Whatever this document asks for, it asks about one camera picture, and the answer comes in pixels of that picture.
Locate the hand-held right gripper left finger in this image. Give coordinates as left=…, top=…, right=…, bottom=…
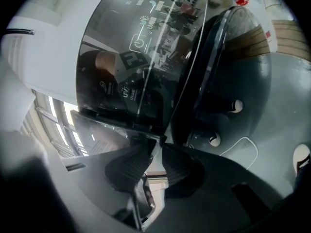
left=104, top=139, right=156, bottom=194

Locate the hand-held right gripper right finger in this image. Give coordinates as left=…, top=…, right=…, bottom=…
left=161, top=144, right=207, bottom=199

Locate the person's left shoe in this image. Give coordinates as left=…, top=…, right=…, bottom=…
left=292, top=144, right=311, bottom=180

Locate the black table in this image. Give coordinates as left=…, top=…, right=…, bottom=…
left=70, top=0, right=273, bottom=153

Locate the wooden slatted mat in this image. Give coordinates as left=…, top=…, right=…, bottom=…
left=270, top=19, right=311, bottom=58

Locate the white cable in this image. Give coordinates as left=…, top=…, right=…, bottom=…
left=219, top=136, right=259, bottom=171

